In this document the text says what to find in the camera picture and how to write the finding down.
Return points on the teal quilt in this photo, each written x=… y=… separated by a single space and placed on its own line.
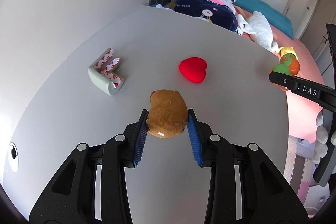
x=274 y=17

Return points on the navy rabbit print blanket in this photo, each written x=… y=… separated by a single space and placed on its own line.
x=209 y=11

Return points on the white gloved hand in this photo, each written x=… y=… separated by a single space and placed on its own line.
x=324 y=135

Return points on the white goose plush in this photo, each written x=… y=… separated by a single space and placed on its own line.
x=258 y=28

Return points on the light blue baby cloth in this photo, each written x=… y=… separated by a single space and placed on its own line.
x=162 y=7

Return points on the brown plush toy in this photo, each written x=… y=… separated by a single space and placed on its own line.
x=168 y=114

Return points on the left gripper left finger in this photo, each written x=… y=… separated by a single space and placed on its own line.
x=120 y=152

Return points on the red heart plush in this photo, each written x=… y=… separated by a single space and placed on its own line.
x=193 y=69

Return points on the green orange turtle toy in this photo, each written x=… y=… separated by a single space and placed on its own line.
x=284 y=74

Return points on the yellow chick plush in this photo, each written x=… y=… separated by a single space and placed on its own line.
x=286 y=50

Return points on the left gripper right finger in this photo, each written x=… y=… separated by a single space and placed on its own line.
x=212 y=150

